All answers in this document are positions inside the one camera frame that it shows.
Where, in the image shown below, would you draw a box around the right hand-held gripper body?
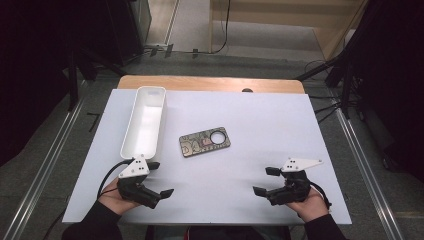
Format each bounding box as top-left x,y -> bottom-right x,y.
265,157 -> 324,207

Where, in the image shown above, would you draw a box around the dark equipment cabinet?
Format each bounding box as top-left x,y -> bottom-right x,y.
106,0 -> 153,66

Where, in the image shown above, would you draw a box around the black floor cables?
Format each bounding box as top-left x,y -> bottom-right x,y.
309,94 -> 344,124

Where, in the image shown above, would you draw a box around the white storage box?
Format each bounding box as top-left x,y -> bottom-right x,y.
119,85 -> 167,160

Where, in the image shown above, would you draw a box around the white table board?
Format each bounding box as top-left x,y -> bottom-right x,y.
62,88 -> 353,226

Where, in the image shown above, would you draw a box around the hand-held gripper cable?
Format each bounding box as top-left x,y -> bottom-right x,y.
309,181 -> 333,210
96,159 -> 134,201

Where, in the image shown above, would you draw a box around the black hanging cable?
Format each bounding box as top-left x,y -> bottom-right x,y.
213,0 -> 232,54

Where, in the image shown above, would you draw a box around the person's left hand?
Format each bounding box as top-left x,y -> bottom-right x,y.
98,177 -> 141,216

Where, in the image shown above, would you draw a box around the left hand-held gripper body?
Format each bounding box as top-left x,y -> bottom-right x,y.
116,154 -> 163,210

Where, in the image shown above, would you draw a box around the black metal stand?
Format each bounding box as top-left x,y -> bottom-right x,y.
66,49 -> 128,112
296,49 -> 356,119

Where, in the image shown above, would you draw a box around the left hand-held gripper cable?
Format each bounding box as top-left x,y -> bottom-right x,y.
96,159 -> 134,201

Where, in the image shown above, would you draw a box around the person's right hand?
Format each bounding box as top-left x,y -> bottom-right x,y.
286,186 -> 329,223

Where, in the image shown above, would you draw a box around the light wooden shelf unit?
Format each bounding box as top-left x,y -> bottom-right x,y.
208,0 -> 369,61

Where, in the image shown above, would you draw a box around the aluminium floor rail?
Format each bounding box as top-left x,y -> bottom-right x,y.
334,108 -> 406,240
3,99 -> 84,240

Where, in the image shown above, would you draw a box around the right hand-held gripper cable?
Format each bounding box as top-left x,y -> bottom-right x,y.
309,181 -> 333,210

